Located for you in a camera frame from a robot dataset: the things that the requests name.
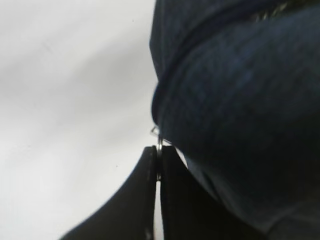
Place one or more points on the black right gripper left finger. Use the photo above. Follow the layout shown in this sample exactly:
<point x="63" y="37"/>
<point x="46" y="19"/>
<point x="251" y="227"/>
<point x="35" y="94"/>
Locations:
<point x="129" y="213"/>

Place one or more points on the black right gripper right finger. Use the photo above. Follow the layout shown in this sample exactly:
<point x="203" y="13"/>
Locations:
<point x="189" y="212"/>

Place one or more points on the dark blue lunch bag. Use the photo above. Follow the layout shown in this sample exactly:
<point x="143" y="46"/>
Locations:
<point x="239" y="95"/>

